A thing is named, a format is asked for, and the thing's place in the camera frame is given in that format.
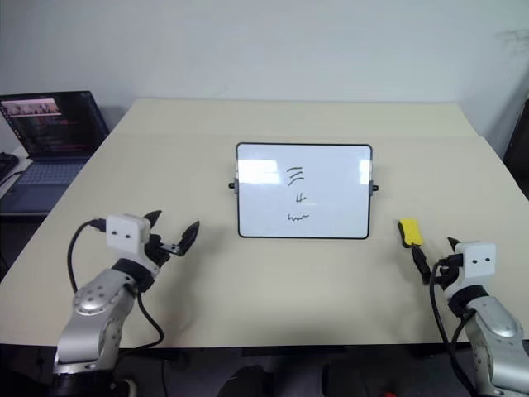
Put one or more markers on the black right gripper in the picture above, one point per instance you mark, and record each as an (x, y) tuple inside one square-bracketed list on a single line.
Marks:
[(448, 269)]

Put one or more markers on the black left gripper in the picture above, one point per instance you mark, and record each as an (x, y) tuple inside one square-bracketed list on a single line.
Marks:
[(156, 250)]

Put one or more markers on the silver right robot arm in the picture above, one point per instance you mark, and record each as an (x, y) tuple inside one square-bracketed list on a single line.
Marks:
[(496, 331)]

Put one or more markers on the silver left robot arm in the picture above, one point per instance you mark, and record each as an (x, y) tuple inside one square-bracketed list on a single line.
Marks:
[(93, 304)]

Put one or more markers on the yellow whiteboard eraser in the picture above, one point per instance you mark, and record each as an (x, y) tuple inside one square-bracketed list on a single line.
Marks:
[(411, 232)]

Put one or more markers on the small whiteboard with stand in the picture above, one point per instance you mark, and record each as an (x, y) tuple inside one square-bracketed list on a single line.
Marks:
[(303, 192)]

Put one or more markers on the open blue laptop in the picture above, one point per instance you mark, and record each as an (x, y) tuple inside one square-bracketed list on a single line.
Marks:
[(49, 132)]

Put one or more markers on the dark rounded shape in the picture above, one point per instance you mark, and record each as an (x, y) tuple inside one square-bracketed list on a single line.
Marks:
[(248, 382)]

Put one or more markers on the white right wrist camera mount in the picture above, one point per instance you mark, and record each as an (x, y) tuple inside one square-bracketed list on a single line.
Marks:
[(477, 260)]

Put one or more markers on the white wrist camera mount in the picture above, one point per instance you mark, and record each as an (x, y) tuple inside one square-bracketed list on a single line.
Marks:
[(477, 260), (124, 233)]

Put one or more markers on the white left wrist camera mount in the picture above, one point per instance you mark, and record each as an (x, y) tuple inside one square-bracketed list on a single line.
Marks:
[(124, 233)]

